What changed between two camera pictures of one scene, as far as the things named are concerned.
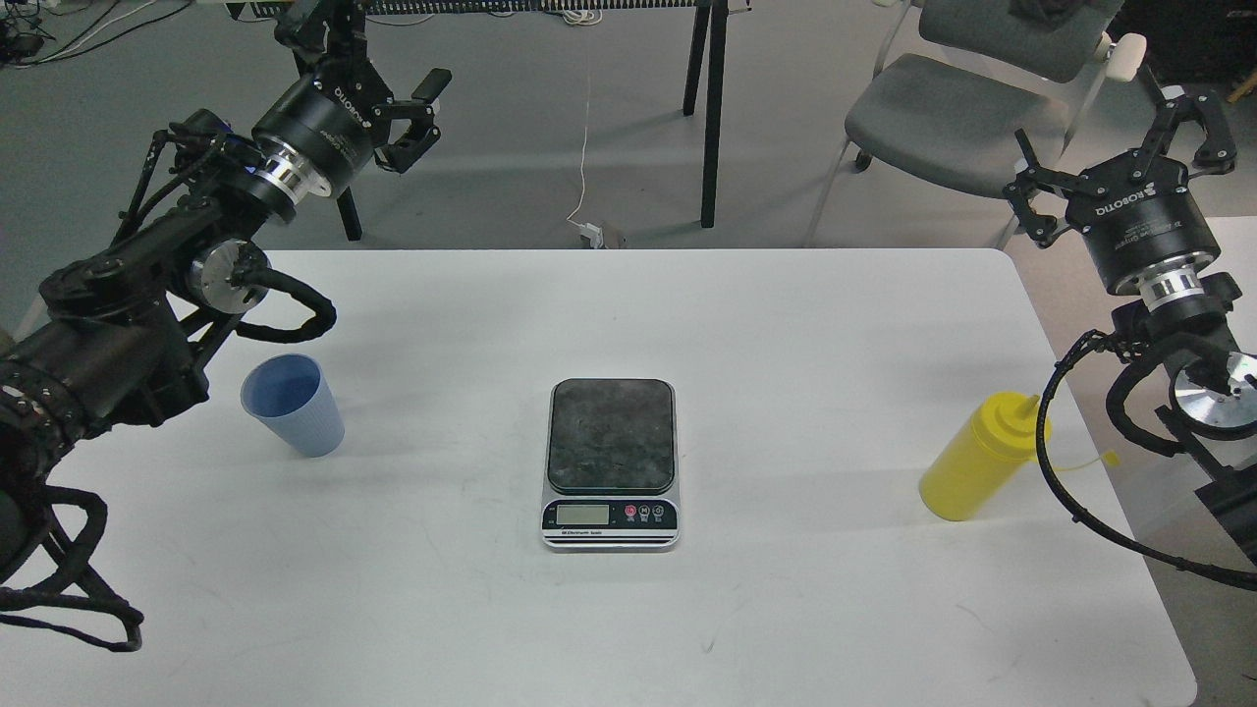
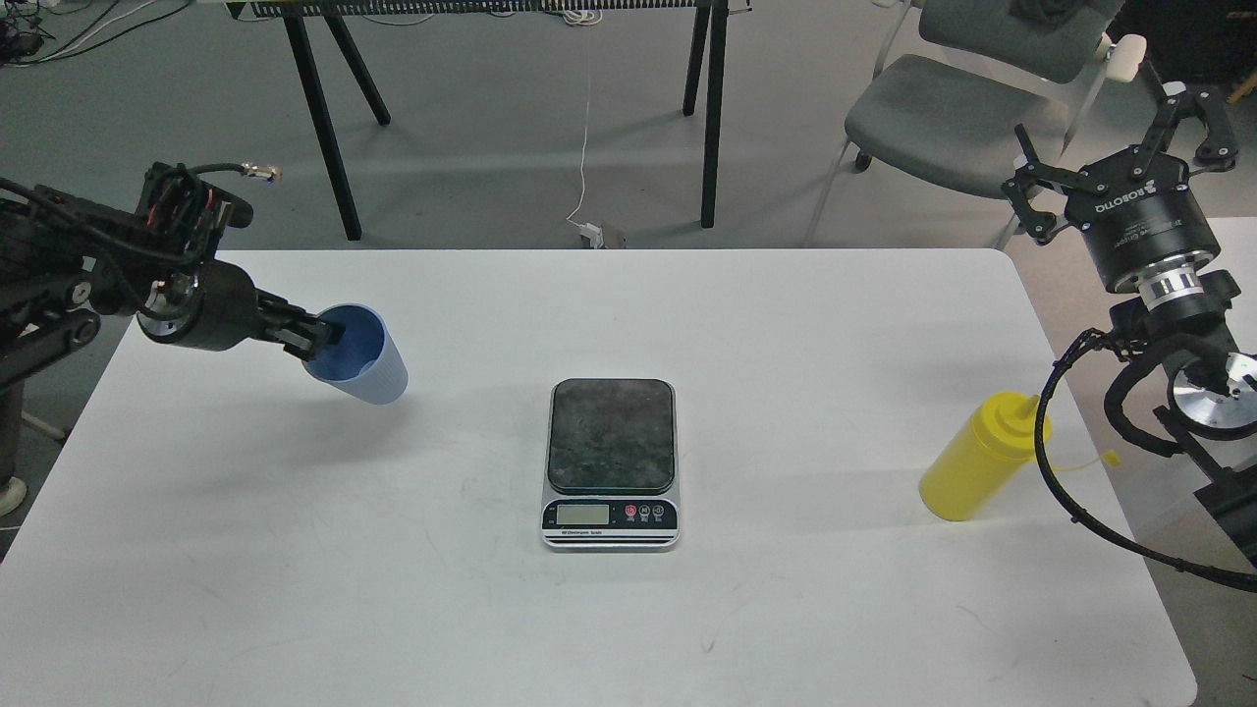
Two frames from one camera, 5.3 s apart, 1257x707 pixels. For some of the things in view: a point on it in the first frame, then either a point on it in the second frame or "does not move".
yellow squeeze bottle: (980, 456) does not move
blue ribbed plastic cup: (288, 392) -> (366, 365)
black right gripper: (1135, 209) does not move
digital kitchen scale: (612, 472) does not move
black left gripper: (325, 126) -> (211, 306)
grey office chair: (973, 96) does not move
